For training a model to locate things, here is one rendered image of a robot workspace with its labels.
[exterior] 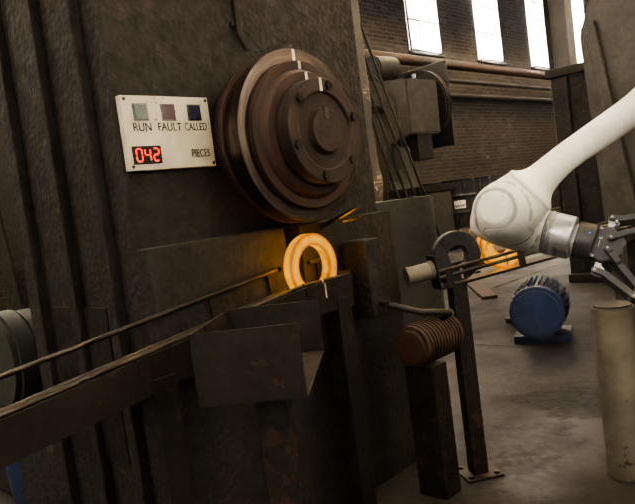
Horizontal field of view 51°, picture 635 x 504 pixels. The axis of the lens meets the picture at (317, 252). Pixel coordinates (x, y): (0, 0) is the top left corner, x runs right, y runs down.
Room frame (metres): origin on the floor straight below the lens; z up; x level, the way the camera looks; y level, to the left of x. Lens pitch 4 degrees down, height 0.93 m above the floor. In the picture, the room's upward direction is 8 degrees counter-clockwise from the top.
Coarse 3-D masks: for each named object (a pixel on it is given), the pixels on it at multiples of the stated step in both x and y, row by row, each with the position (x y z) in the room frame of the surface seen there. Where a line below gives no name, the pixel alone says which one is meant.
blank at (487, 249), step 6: (480, 240) 2.10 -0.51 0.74; (480, 246) 2.10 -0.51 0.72; (486, 246) 2.10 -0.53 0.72; (492, 246) 2.10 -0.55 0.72; (486, 252) 2.10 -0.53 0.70; (492, 252) 2.10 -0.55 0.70; (516, 252) 2.12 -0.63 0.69; (498, 258) 2.11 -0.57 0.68; (498, 264) 2.11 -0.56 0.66; (504, 264) 2.11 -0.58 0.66; (510, 264) 2.11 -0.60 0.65
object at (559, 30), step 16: (352, 0) 6.18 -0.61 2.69; (544, 0) 9.91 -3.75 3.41; (560, 0) 9.83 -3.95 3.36; (544, 16) 9.88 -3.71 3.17; (560, 16) 9.84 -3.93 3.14; (560, 32) 9.86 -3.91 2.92; (560, 48) 9.88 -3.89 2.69; (560, 64) 9.89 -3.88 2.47; (368, 96) 6.21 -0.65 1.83; (368, 112) 6.20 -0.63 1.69; (368, 128) 6.18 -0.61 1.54
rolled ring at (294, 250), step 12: (300, 240) 1.84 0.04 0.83; (312, 240) 1.87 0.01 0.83; (324, 240) 1.91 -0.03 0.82; (288, 252) 1.83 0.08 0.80; (300, 252) 1.83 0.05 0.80; (324, 252) 1.91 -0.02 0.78; (288, 264) 1.81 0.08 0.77; (324, 264) 1.93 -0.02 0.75; (336, 264) 1.93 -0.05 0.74; (288, 276) 1.81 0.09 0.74; (300, 276) 1.83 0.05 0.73; (324, 276) 1.91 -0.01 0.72
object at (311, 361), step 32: (224, 320) 1.42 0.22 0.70; (256, 320) 1.46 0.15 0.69; (288, 320) 1.44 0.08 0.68; (320, 320) 1.44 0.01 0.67; (192, 352) 1.21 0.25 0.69; (224, 352) 1.20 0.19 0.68; (256, 352) 1.19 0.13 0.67; (288, 352) 1.18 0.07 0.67; (320, 352) 1.42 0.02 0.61; (224, 384) 1.20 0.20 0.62; (256, 384) 1.19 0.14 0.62; (288, 384) 1.18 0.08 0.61; (288, 416) 1.32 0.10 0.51; (288, 448) 1.31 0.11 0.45; (288, 480) 1.31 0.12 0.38
